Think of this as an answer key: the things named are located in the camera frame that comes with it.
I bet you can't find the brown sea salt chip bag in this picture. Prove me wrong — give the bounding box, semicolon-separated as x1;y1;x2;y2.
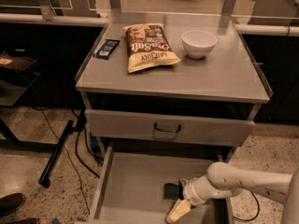
122;23;180;74

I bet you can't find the open grey middle drawer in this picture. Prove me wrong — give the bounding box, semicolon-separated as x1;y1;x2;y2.
88;140;223;224

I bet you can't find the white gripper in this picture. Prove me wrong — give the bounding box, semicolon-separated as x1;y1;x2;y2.
166;175;242;223

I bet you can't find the black stand leg with wheel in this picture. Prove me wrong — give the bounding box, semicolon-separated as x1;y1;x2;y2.
38;120;73;189

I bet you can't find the dark side table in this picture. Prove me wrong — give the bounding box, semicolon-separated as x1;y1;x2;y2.
0;49;41;151

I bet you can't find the green and yellow sponge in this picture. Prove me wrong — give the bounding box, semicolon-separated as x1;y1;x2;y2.
163;183;179;202

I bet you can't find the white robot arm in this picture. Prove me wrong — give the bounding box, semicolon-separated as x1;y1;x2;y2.
166;162;299;224

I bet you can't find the black floor cable right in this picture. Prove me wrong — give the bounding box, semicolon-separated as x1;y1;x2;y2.
233;191;261;223

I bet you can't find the grey drawer cabinet counter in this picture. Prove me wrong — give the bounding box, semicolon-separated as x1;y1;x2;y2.
75;10;274;161

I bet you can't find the black drawer handle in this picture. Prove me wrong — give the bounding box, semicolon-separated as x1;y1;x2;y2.
154;123;181;133

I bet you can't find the black floor cable left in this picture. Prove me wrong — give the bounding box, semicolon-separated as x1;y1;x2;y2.
31;105;104;217

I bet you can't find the white ceramic bowl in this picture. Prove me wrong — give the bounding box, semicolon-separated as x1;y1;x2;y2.
181;30;218;59

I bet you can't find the dark shoe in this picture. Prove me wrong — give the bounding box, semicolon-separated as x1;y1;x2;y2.
8;217;40;224
0;193;25;217

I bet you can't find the black floor cable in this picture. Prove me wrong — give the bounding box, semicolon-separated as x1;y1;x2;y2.
31;105;104;217
233;191;261;223

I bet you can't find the dark blue snack bar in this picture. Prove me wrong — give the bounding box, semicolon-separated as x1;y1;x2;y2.
94;39;120;60

